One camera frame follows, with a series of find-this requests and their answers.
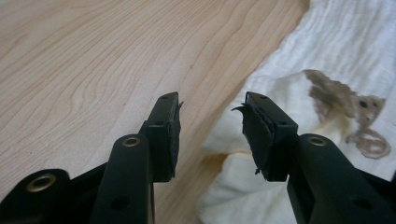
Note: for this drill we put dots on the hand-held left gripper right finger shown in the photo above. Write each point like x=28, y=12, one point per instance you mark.
x=274, y=143

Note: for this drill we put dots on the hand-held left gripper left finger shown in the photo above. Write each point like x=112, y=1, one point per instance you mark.
x=162, y=140

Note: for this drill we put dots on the white cloth with brown print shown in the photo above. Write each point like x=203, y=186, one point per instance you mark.
x=314, y=43

